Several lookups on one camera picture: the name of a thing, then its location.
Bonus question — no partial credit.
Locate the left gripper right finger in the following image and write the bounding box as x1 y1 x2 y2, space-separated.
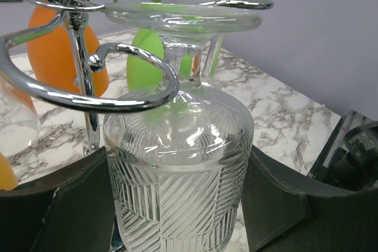
242 147 377 251

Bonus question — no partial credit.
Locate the orange wine glass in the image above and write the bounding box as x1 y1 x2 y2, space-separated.
0 153 18 191
27 6 109 96

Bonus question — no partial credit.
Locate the chrome wine glass rack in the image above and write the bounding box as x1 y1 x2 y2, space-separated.
0 0 274 158

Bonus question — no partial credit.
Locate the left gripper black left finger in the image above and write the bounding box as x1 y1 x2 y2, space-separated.
1 148 115 251

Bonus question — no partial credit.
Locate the green wine glass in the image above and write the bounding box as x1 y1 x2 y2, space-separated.
126 0 193 117

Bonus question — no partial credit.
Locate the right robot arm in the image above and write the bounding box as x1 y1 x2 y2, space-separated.
308 110 377 191

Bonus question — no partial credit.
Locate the orange wine glass front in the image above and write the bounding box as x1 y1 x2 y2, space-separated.
0 153 18 191

